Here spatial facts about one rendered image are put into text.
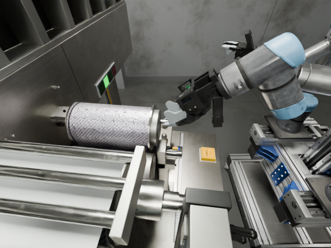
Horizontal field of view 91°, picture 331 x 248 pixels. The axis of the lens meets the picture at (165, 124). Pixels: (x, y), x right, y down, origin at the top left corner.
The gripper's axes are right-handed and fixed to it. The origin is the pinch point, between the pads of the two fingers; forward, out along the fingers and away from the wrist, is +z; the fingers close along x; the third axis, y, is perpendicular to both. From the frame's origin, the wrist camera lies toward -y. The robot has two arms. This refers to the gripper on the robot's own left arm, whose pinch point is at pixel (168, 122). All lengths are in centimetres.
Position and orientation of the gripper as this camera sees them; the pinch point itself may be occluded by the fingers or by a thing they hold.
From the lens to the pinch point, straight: 52.0
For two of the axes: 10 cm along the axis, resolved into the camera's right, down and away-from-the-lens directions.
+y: -6.4, -5.9, -4.9
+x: -1.1, 7.0, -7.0
